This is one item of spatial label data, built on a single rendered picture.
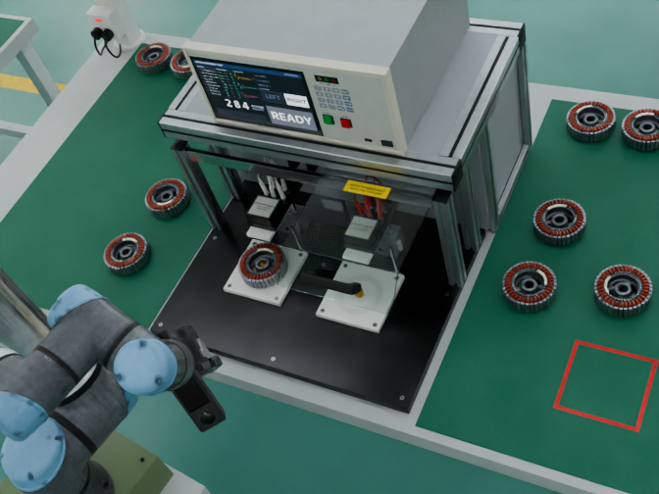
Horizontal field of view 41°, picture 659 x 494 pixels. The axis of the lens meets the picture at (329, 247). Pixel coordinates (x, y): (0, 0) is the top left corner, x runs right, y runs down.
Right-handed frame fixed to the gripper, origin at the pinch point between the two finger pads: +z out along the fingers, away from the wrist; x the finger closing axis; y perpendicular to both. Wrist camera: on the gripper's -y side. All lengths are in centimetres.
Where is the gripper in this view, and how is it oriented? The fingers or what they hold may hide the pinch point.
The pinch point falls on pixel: (205, 372)
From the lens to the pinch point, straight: 152.6
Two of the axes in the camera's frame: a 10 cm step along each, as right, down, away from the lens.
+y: -4.8, -8.7, 1.4
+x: -8.7, 4.9, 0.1
